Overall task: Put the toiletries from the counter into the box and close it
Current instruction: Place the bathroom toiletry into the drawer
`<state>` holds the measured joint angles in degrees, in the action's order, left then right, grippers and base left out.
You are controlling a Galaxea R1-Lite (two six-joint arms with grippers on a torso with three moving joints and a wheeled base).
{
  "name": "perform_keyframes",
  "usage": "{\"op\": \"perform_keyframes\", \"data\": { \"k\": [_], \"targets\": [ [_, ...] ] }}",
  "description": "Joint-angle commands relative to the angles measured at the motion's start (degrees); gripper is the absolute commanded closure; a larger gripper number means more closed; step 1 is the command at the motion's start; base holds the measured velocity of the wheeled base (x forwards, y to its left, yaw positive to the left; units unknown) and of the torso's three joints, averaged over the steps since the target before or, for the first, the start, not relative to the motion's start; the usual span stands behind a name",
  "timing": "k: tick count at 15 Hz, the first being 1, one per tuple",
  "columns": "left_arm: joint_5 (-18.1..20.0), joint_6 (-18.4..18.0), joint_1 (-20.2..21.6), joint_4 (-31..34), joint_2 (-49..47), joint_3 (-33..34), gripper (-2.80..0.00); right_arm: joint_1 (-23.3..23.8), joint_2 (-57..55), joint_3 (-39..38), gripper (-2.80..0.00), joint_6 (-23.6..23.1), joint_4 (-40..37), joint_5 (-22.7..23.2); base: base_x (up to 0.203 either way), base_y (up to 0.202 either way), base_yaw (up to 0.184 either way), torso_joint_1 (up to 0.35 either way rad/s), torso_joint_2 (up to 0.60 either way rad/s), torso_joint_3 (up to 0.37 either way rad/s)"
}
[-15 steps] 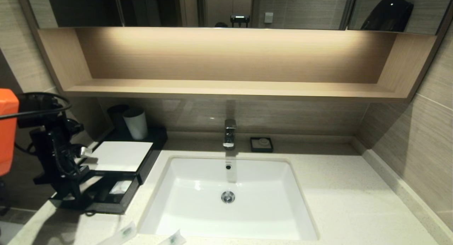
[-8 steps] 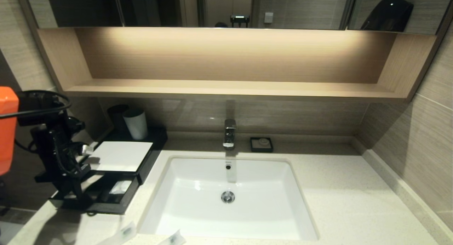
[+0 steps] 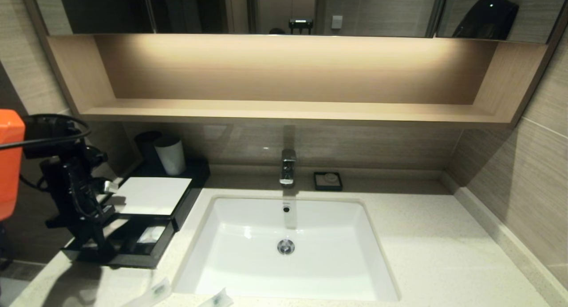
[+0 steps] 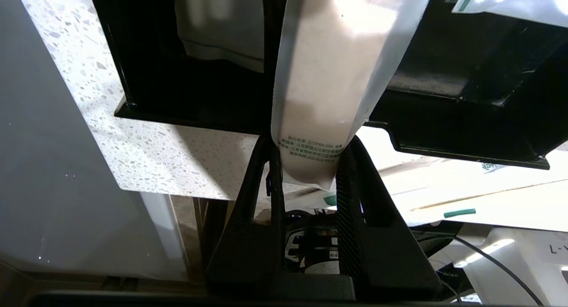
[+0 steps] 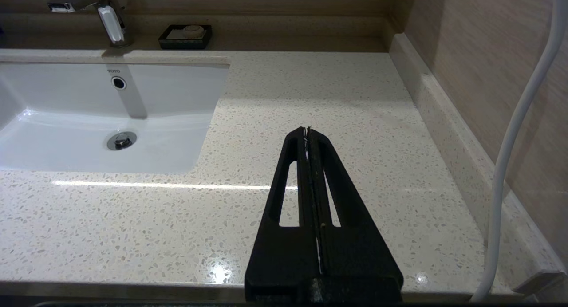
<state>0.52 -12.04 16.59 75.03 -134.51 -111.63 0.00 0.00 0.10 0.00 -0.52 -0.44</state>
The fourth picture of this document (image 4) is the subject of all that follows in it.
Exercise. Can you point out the black amenity box drawer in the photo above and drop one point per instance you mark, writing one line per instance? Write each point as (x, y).
(199, 94)

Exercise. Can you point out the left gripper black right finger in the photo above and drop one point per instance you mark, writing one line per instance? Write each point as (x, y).
(390, 253)

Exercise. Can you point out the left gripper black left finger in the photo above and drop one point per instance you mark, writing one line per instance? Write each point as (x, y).
(248, 245)

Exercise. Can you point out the long white wrapped packet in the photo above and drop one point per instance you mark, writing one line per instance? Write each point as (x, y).
(222, 27)

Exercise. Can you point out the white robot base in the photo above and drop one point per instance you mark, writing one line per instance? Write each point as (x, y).
(510, 262)

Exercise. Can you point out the small white wrapped packet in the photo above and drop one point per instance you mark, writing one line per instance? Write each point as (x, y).
(523, 3)

